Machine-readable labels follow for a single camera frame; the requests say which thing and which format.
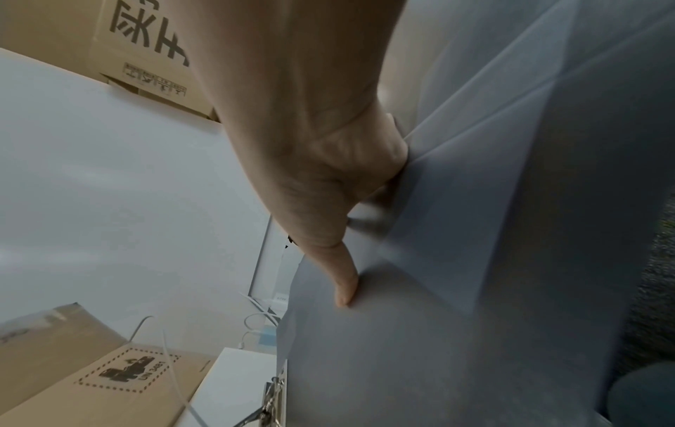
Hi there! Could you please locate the white cable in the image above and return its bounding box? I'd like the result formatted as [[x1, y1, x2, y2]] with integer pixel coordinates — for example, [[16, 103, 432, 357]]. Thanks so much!
[[238, 291, 286, 350]]

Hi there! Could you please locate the large printed cardboard box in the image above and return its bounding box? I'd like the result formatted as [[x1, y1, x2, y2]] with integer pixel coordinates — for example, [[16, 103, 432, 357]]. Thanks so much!
[[89, 0, 220, 122]]

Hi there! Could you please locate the gray cable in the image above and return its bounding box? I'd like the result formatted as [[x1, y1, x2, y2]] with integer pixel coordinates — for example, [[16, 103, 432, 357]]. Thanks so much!
[[125, 314, 212, 427]]

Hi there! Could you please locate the white box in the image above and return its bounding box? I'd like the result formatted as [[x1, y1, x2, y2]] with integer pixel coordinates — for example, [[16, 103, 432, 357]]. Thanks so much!
[[176, 347, 282, 427]]

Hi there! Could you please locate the gray translucent clip folder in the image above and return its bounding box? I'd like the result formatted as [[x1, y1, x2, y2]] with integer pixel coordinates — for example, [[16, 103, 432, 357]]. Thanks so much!
[[231, 0, 675, 427]]

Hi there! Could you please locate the person's right hand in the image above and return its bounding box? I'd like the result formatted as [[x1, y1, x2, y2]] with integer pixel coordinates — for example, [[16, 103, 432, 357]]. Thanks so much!
[[186, 0, 411, 310]]

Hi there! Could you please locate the plain cardboard box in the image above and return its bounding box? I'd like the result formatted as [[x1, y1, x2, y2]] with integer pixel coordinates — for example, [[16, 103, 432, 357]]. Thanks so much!
[[0, 0, 115, 80]]

